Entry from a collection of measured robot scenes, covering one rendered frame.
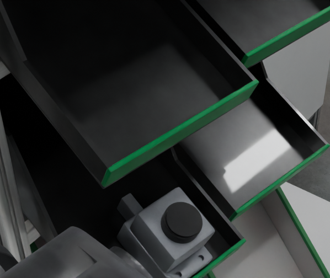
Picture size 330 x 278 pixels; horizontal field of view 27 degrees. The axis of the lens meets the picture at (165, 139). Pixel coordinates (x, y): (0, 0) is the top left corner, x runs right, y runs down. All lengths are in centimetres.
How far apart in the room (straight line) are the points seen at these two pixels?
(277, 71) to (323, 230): 100
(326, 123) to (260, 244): 191
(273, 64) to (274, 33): 142
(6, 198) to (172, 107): 15
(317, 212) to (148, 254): 60
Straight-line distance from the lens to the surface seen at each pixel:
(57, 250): 17
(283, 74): 206
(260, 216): 80
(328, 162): 251
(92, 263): 17
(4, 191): 52
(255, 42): 54
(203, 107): 47
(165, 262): 52
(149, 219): 52
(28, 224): 57
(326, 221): 110
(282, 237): 81
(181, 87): 48
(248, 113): 69
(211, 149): 65
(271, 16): 57
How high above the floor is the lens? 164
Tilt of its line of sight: 40 degrees down
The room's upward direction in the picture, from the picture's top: 2 degrees counter-clockwise
